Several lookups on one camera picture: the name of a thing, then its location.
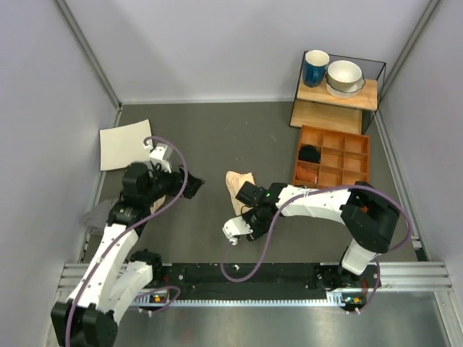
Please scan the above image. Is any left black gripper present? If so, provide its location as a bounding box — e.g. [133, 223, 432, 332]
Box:
[143, 162, 204, 205]

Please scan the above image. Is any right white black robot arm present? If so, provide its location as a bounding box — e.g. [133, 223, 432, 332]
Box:
[223, 181, 399, 290]

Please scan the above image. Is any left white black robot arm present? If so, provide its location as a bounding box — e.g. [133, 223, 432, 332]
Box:
[51, 163, 204, 346]

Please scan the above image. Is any beige underwear in pile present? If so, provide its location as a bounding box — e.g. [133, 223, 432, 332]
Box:
[150, 196, 166, 215]

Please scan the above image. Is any black rolled underwear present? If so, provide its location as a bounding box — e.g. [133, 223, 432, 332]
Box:
[297, 145, 321, 164]

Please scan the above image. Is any white board sheet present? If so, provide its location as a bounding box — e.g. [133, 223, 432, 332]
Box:
[99, 119, 152, 171]

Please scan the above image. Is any orange wooden divided organizer box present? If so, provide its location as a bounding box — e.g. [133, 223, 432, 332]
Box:
[292, 126, 370, 189]

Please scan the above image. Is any lower white bowl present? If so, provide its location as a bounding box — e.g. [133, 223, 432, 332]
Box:
[326, 79, 366, 99]

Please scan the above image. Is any white bowl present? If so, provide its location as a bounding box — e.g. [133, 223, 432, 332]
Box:
[326, 79, 366, 99]
[326, 60, 363, 91]

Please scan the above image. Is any blue mug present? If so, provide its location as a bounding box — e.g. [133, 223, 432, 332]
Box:
[302, 50, 330, 87]

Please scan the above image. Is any upper white bowl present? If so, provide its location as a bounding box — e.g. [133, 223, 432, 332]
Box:
[326, 60, 363, 91]

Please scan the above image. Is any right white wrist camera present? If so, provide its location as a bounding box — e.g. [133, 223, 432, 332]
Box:
[222, 216, 252, 246]

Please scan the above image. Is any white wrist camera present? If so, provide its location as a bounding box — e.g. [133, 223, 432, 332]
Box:
[143, 140, 173, 174]
[222, 216, 252, 246]

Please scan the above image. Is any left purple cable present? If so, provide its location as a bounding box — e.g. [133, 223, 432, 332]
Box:
[64, 136, 189, 347]

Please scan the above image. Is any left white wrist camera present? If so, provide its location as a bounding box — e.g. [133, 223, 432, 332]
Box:
[143, 140, 173, 174]

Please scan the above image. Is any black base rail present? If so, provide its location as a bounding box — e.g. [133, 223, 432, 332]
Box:
[59, 262, 453, 308]

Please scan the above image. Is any black wire wooden shelf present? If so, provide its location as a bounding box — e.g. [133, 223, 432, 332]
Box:
[289, 54, 387, 134]

